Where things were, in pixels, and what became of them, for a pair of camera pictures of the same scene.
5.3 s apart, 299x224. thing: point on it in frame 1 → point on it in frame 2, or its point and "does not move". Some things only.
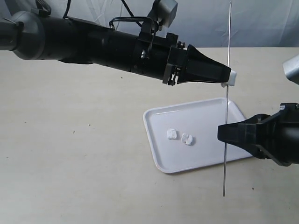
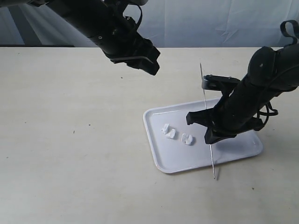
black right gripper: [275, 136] → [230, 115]
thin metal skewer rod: [227, 97] → [205, 108]
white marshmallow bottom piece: [231, 80] → [165, 128]
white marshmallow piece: [172, 134] does not move
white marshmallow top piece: [187, 139] does not move
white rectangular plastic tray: [183, 137] does not move
